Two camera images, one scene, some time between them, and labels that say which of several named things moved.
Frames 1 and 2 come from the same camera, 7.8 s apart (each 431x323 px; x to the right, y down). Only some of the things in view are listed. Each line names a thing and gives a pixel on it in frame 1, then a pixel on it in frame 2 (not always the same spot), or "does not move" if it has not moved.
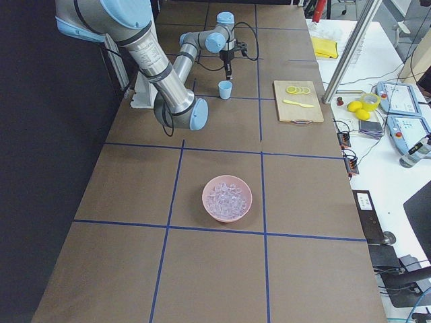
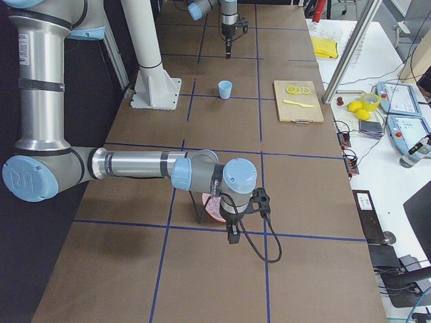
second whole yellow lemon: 361,114 does not move
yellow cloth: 324,48 does not move
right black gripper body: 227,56 -> 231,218
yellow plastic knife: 302,105 does not move
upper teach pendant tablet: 398,99 does not move
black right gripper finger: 228,71 -> 233,231
